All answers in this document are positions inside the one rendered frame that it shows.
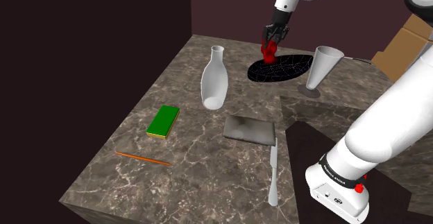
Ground orange pencil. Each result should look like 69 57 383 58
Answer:
114 150 173 167

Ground grey rectangular tray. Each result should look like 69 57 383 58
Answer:
222 114 277 147

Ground red figure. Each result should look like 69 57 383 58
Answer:
260 39 279 65

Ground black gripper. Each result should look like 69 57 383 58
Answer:
262 8 293 46

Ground dark robot stand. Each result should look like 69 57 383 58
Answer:
285 120 413 224

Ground brown cardboard boxes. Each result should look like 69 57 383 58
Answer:
371 13 433 83

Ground white bottle vase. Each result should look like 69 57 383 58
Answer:
201 45 229 111

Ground green and yellow sponge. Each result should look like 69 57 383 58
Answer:
146 105 181 140

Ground silver knife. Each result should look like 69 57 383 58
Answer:
267 137 279 207

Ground black oval plate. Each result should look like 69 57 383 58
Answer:
247 54 314 83

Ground white cone glass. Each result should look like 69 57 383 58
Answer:
297 45 345 99

